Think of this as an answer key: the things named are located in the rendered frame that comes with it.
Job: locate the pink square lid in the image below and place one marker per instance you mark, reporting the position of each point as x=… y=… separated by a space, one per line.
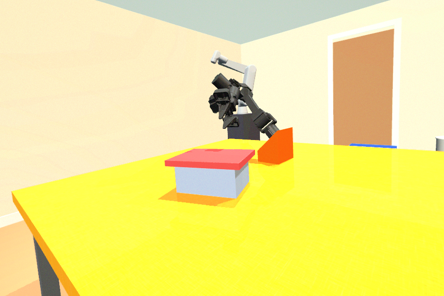
x=229 y=159

